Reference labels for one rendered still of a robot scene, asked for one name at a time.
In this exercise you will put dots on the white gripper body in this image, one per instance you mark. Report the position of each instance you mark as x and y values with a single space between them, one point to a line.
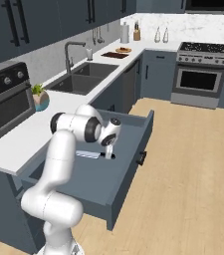
109 152

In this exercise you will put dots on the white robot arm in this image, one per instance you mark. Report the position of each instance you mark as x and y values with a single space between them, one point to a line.
62 159

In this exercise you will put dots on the open grey-blue drawer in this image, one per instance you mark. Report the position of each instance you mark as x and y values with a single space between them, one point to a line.
116 179

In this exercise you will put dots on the dark brown cutting board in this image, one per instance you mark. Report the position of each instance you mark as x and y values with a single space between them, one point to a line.
114 55

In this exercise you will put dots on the orange plate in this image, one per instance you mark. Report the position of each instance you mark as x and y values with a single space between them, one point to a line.
123 50

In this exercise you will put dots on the brown meat piece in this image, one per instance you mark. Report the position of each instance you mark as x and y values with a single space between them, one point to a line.
123 49

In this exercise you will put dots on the wooden knife block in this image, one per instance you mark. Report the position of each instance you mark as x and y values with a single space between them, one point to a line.
136 34

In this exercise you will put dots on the dark grey dishwasher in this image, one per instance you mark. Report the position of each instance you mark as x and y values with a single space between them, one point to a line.
129 87

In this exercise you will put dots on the dark grey double sink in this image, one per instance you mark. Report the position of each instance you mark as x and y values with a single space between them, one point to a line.
83 78

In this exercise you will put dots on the green plant in pot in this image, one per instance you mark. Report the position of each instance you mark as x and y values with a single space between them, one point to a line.
40 98

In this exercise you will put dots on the grey-blue lower corner cupboard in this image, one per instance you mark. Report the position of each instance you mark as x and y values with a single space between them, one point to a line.
158 76

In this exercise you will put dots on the small white cup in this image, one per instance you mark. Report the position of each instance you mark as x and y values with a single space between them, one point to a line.
89 54

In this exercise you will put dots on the dark grey tap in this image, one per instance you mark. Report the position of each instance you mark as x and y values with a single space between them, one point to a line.
67 56

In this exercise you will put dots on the black toaster oven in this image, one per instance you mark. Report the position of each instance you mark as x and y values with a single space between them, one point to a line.
7 99

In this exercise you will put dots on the hanging kitchen utensils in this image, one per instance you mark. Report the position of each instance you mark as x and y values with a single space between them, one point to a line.
97 36

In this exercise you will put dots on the steel stove with oven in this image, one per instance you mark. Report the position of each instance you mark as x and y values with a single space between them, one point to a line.
199 76

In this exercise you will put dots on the grey-blue cupboard under worktop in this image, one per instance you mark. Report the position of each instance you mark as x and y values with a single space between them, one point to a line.
4 209

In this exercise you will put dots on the white paper towel roll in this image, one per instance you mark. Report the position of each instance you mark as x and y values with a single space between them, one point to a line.
124 33

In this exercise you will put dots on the clear glass bottle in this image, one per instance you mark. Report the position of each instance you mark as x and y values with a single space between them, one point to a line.
165 36
157 36

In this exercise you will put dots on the dark blue upper cupboards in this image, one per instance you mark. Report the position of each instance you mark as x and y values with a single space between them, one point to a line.
50 20

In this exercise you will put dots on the black microwave oven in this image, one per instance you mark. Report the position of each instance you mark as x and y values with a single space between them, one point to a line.
213 6

